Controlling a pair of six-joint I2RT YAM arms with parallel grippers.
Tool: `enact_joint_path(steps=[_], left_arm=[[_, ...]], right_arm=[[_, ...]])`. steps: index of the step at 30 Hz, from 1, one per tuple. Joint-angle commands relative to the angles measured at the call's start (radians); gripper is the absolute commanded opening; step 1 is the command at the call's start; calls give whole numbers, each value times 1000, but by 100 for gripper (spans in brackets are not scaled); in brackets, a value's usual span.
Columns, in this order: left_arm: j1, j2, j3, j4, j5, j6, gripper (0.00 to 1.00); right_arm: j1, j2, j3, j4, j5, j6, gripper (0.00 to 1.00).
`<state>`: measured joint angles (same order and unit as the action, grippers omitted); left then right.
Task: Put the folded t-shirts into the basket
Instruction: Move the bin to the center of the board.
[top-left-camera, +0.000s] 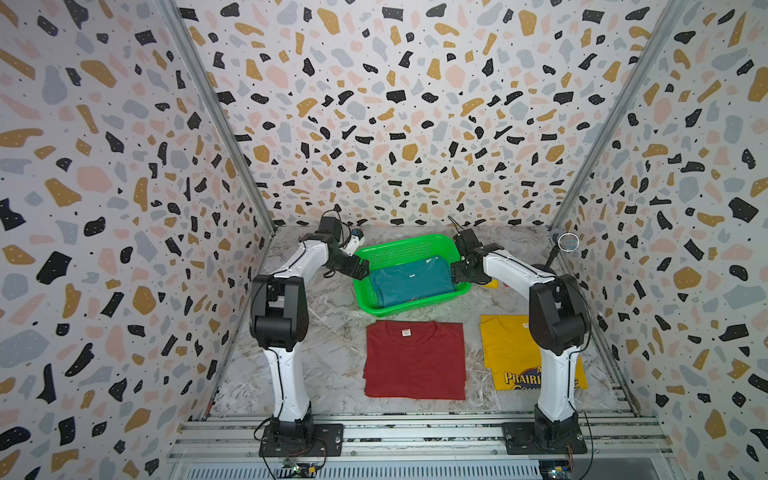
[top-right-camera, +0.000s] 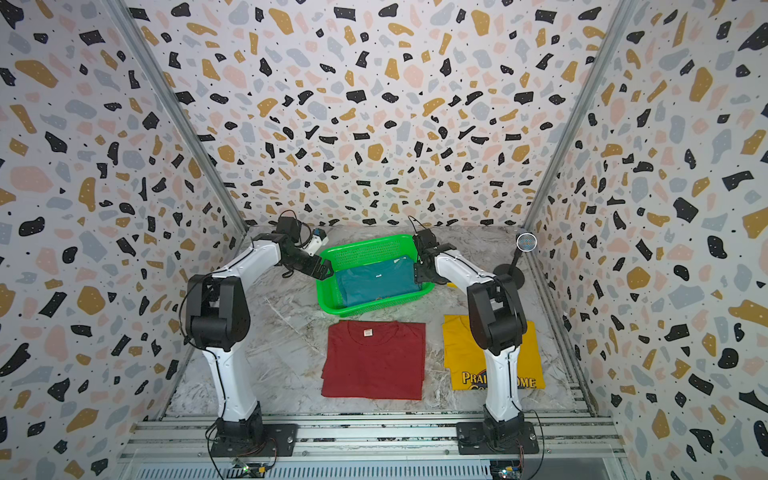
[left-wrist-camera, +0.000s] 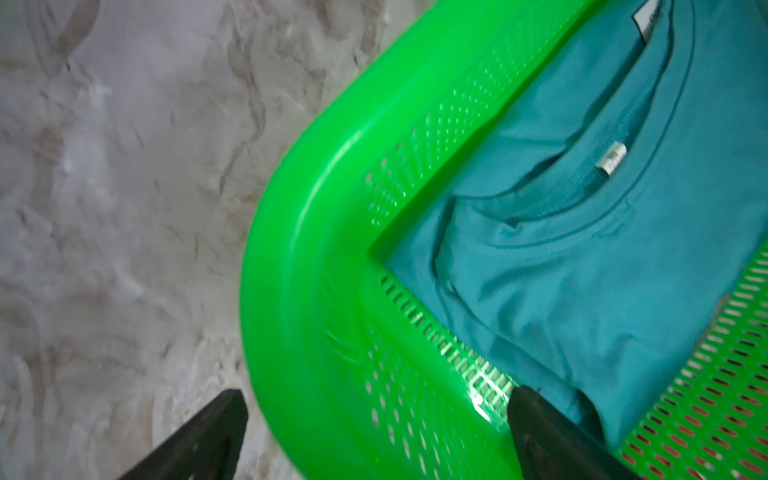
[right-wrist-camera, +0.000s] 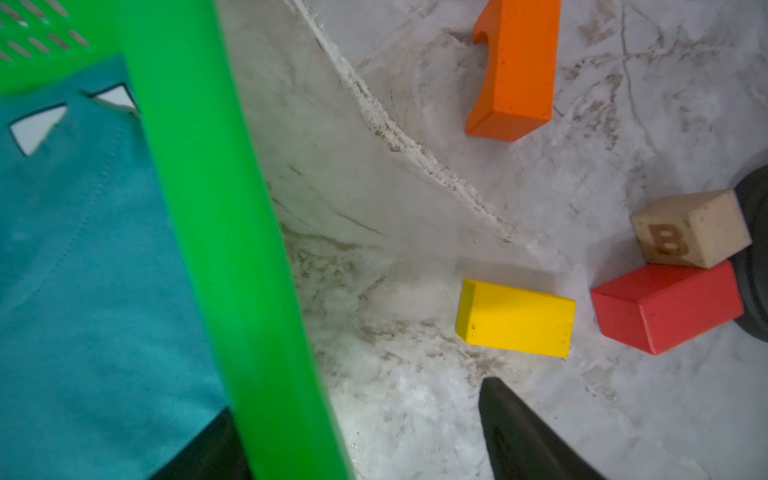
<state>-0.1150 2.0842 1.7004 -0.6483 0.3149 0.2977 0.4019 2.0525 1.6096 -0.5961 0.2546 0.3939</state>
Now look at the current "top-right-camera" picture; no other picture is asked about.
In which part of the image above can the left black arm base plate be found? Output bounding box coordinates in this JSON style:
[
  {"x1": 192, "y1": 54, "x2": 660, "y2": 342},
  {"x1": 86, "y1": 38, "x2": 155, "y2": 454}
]
[{"x1": 210, "y1": 423, "x2": 298, "y2": 458}]

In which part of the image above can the aluminium rail frame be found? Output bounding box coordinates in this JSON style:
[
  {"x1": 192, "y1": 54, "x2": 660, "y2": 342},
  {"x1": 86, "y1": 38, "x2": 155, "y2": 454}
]
[{"x1": 117, "y1": 411, "x2": 634, "y2": 479}]

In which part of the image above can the yellow printed folded t-shirt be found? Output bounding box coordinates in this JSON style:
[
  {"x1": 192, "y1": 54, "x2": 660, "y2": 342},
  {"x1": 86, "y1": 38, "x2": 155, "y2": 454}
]
[{"x1": 442, "y1": 315, "x2": 546, "y2": 391}]

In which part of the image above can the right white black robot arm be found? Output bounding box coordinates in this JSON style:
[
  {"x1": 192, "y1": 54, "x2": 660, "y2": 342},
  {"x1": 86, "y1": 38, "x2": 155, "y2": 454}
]
[{"x1": 413, "y1": 228, "x2": 528, "y2": 449}]

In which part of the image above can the left green circuit board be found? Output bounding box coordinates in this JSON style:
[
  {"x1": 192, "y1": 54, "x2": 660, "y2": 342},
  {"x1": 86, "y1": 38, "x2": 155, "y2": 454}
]
[{"x1": 234, "y1": 461, "x2": 272, "y2": 479}]

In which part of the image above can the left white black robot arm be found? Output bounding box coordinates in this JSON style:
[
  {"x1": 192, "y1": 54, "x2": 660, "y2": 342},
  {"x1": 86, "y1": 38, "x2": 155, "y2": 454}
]
[{"x1": 180, "y1": 216, "x2": 333, "y2": 444}]

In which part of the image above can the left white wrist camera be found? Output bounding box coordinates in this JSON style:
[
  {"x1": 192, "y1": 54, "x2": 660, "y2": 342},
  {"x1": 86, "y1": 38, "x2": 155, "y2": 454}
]
[{"x1": 302, "y1": 228, "x2": 329, "y2": 256}]

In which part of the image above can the teal t-shirt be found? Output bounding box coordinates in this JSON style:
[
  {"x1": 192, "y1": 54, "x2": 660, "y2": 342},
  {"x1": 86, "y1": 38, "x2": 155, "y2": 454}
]
[{"x1": 335, "y1": 256, "x2": 421, "y2": 307}]

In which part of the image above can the red t-shirt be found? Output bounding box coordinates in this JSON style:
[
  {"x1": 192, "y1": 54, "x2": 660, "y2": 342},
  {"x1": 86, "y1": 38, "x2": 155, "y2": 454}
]
[{"x1": 321, "y1": 320, "x2": 426, "y2": 401}]

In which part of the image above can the green plastic basket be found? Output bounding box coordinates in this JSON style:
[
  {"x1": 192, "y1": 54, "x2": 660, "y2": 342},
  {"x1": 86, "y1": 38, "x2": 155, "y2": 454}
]
[{"x1": 316, "y1": 234, "x2": 435, "y2": 317}]

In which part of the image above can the black stand with round gauge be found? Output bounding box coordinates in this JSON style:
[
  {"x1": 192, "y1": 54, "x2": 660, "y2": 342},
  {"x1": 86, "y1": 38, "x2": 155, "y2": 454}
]
[{"x1": 493, "y1": 232, "x2": 538, "y2": 290}]

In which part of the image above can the right green circuit board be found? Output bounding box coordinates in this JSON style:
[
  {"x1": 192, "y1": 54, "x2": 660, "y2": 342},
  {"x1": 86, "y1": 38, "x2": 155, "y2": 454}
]
[{"x1": 490, "y1": 460, "x2": 523, "y2": 480}]

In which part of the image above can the green circuit board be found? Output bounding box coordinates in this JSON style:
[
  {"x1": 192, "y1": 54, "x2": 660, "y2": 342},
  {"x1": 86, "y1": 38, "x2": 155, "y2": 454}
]
[
  {"x1": 234, "y1": 461, "x2": 272, "y2": 479},
  {"x1": 490, "y1": 460, "x2": 523, "y2": 480}
]

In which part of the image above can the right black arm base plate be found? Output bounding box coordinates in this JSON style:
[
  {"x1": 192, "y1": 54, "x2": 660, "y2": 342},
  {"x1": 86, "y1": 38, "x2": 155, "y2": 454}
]
[{"x1": 456, "y1": 421, "x2": 540, "y2": 455}]

